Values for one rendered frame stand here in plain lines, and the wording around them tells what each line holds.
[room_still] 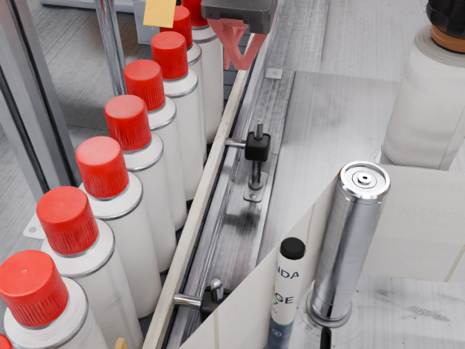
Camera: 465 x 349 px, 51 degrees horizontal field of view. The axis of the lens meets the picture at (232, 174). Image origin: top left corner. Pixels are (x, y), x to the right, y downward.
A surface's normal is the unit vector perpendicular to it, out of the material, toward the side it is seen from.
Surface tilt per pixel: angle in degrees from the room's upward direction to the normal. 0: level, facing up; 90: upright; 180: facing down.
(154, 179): 90
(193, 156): 90
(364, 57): 0
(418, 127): 89
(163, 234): 90
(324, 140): 0
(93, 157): 2
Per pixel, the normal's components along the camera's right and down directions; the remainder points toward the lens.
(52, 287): 0.93, 0.26
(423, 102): -0.68, 0.54
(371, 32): 0.00, -0.70
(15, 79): -0.20, 0.70
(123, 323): 0.79, 0.44
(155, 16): -0.14, 0.02
